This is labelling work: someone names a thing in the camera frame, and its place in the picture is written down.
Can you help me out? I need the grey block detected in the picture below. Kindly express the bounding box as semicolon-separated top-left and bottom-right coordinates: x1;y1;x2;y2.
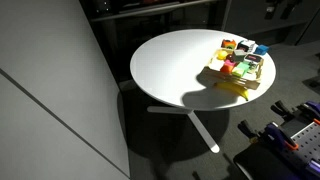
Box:
232;50;247;62

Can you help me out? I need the lime green block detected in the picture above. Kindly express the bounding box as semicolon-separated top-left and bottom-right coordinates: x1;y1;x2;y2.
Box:
232;67;246;77

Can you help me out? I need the yellow banana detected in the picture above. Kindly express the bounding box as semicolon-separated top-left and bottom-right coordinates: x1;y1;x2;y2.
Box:
214;82;249;101

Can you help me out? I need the perforated cart with clamps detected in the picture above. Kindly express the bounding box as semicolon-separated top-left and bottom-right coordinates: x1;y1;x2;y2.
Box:
233;101;320;180

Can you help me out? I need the orange red block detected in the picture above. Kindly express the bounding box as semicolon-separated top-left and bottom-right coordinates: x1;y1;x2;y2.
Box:
220;65;233;74

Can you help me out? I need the magenta block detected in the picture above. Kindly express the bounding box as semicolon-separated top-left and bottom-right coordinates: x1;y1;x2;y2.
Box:
224;60;236;66

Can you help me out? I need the black block with red mark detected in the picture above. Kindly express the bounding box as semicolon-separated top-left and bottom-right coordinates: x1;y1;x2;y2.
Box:
244;54;262;64

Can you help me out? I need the black and white patterned block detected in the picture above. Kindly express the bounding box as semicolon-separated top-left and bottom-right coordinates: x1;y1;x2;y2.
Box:
237;40;256;53

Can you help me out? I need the orange rainbow block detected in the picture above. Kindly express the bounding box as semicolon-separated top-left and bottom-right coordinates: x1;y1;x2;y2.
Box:
221;39;237;49

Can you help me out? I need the blue cube block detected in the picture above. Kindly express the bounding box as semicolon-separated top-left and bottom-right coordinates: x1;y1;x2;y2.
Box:
255;45;269;55

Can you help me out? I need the wooden tray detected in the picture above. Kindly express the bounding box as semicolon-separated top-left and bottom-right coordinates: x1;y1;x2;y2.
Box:
204;48;264;90

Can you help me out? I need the round white table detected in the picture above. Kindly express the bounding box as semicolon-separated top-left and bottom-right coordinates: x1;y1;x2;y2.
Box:
129;28;277;154

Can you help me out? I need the yellow round block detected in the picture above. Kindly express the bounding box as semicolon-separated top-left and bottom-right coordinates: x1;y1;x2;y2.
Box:
217;50;228;60

